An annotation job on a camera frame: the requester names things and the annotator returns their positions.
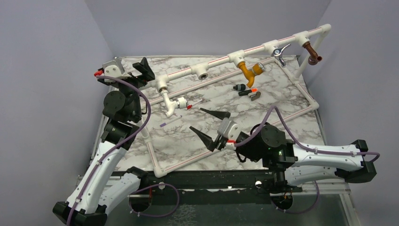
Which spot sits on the black mounting rail base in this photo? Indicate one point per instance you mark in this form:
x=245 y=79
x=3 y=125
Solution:
x=209 y=187

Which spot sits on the brown plastic faucet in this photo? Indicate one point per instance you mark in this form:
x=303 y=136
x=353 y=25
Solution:
x=313 y=58

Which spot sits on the black orange marker pen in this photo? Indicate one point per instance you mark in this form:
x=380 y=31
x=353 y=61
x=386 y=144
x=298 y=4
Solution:
x=247 y=92

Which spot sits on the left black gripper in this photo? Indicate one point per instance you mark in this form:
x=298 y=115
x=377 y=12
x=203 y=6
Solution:
x=143 y=68

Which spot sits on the white PVC pipe frame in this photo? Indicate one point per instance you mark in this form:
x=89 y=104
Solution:
x=314 y=36

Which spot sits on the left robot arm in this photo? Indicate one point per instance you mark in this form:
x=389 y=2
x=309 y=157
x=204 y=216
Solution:
x=91 y=202

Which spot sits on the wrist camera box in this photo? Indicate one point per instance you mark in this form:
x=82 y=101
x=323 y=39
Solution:
x=228 y=131
x=115 y=69

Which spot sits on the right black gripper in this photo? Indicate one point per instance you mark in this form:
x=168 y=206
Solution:
x=209 y=143

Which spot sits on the small black grey cap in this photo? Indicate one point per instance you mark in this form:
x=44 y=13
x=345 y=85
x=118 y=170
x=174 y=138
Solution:
x=239 y=87

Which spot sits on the white faucet chrome knob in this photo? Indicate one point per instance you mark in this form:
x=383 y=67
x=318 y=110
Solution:
x=171 y=106

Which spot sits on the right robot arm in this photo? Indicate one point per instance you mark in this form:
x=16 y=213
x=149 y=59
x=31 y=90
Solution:
x=293 y=162

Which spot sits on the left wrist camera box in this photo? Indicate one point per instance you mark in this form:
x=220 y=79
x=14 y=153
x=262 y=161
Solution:
x=115 y=69

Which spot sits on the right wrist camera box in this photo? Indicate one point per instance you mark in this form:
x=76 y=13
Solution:
x=228 y=131

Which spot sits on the yellow plastic faucet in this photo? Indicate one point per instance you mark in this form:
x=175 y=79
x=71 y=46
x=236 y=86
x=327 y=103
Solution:
x=250 y=75

